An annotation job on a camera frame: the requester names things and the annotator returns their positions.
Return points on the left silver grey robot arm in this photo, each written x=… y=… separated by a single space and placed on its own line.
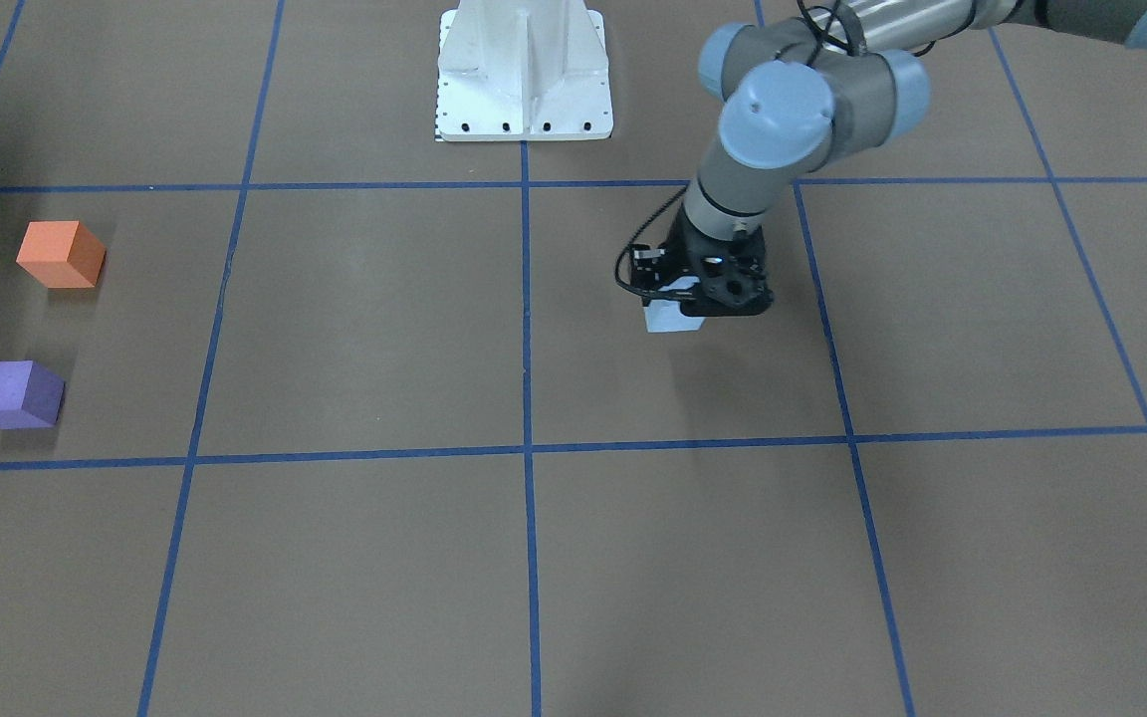
x=840 y=78

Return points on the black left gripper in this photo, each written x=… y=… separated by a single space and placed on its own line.
x=681 y=253

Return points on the light blue foam block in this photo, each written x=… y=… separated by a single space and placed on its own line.
x=666 y=316

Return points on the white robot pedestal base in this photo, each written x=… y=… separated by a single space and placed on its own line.
x=522 y=71

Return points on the orange foam block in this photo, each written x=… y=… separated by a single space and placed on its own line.
x=62 y=255

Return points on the purple foam block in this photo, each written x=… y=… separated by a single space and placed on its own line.
x=30 y=395

